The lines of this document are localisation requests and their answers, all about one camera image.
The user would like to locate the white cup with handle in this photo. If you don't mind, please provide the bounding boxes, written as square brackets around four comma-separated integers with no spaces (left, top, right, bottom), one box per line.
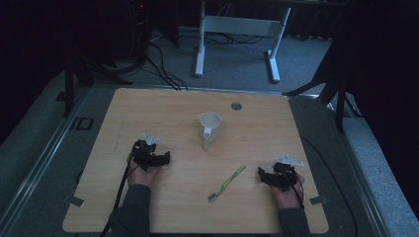
[199,112,222,152]

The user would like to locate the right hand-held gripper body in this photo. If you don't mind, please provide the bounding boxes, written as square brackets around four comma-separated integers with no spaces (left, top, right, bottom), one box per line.
[272,154,305,193]

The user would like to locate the grey tape piece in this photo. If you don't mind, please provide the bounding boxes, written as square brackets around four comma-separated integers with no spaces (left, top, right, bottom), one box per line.
[62,194,86,208]
[308,195,328,206]

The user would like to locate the black metal stand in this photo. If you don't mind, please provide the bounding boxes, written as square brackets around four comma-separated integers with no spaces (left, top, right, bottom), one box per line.
[282,48,364,134]
[62,45,134,119]

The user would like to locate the white desk frame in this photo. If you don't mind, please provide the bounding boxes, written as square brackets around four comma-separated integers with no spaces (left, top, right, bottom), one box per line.
[194,0,293,84]

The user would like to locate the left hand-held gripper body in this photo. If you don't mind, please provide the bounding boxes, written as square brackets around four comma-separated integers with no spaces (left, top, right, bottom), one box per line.
[130,132,160,168]

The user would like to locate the black floor cables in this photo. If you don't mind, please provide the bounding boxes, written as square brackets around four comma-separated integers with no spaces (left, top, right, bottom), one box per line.
[143,33,190,92]

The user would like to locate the person's right hand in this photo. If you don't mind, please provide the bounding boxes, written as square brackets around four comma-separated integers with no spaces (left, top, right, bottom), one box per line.
[269,174,306,210]

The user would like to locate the right hand-held gripper black cable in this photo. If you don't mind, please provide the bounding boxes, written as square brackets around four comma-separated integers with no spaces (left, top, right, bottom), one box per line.
[285,171,306,210]

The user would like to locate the person's left hand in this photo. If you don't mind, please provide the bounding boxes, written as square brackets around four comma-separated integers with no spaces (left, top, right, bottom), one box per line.
[126,159,163,189]

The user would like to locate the long black floor cable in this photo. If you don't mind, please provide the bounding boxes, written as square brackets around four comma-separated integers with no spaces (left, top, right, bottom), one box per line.
[299,135,360,237]

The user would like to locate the green and grey toothbrush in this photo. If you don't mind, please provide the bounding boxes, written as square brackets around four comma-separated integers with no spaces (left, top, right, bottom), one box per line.
[207,164,247,203]

